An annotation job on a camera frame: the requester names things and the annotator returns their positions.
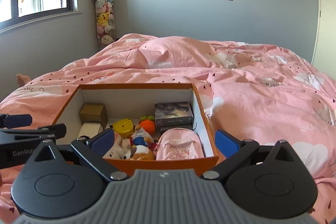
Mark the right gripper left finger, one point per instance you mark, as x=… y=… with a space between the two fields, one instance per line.
x=91 y=152

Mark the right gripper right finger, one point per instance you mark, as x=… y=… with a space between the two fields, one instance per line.
x=236 y=152

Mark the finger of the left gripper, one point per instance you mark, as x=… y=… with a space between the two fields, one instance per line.
x=58 y=130
x=15 y=121

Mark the white glasses case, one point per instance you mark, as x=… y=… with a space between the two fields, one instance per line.
x=89 y=130

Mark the white bunny plush striped hat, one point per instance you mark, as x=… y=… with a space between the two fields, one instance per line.
x=121 y=147

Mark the gold small box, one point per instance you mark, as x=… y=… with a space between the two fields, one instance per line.
x=94 y=113

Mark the blue sailor dog plush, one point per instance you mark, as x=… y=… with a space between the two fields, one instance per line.
x=142 y=146

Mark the yellow duck toy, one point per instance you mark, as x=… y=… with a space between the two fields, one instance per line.
x=124 y=127

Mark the person bare foot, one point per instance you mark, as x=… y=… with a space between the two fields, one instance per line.
x=22 y=80

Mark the pink mini backpack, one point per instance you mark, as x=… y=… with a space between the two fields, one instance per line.
x=179 y=144

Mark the orange crochet carrot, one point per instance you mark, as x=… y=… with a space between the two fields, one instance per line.
x=148 y=124

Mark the orange cardboard box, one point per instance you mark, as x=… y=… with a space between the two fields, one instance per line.
x=134 y=101

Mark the dark card deck box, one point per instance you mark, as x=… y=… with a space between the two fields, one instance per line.
x=173 y=114

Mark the grey flat box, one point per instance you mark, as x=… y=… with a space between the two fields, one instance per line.
x=183 y=126

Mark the white door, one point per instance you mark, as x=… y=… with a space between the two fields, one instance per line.
x=324 y=50

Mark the plush toy tube holder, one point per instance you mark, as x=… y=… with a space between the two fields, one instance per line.
x=105 y=26

